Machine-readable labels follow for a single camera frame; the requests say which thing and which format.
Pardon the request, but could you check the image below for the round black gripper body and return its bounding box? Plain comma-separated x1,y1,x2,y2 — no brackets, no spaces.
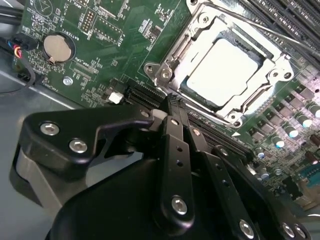
48,157,241,240

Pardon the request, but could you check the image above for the thin wire locking lever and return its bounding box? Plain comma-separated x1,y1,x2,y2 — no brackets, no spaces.
219,12,320,53

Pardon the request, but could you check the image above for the metal socket cover frame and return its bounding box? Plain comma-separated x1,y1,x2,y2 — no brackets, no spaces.
163,4,288,121

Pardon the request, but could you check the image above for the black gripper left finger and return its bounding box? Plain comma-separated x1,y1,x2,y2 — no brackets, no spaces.
9,92,197,230

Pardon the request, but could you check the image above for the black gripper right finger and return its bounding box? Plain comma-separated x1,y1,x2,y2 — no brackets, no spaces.
174,98,313,240

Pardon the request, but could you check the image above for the silver-topped green CPU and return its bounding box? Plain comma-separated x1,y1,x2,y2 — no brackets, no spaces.
180,34,265,111

